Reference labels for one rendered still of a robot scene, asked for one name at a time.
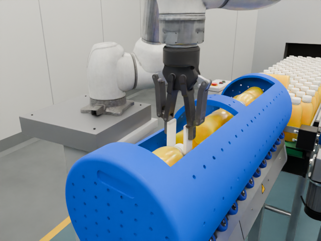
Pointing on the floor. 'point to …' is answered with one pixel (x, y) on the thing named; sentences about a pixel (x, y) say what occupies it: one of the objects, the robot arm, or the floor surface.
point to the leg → (253, 235)
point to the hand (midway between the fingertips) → (179, 136)
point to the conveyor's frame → (302, 169)
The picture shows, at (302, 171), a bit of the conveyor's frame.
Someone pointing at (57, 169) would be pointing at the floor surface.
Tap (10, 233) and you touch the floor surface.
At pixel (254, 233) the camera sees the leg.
